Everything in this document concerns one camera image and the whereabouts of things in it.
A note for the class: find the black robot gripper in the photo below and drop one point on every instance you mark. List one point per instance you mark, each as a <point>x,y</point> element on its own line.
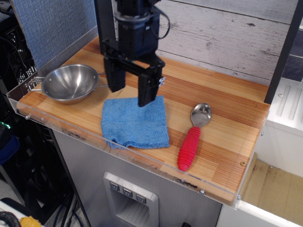
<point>134,51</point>

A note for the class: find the red handled metal spoon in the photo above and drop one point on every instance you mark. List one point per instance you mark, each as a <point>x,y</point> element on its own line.
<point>200,116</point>

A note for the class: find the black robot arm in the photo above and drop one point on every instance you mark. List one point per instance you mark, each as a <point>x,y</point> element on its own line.
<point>137,7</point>

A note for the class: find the blue folded towel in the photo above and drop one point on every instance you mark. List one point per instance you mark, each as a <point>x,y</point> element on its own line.
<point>124,123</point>

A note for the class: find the clear acrylic table guard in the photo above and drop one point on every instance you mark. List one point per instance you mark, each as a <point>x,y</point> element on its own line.
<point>225,146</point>

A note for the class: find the blue fabric panel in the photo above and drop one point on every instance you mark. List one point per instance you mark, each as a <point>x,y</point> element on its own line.
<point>55,29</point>

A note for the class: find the black plastic crate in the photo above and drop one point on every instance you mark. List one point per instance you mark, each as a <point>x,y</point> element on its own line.
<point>16,61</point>

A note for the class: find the grey toy fridge dispenser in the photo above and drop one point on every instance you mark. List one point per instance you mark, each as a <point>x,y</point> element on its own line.
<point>131,205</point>

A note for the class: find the white toy sink drainboard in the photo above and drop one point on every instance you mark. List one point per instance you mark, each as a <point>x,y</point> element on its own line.
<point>280,143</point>

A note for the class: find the stainless steel bowl with handles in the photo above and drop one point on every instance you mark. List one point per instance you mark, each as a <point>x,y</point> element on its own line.
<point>67,84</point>

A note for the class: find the black vertical post left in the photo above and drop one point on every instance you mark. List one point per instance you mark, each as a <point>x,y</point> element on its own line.
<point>105,22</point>

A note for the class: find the black vertical post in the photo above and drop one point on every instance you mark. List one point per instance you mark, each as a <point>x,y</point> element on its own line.
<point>105,22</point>
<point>281,63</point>

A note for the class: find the black vertical post right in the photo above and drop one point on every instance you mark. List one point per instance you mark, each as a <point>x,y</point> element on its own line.
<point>281,63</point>

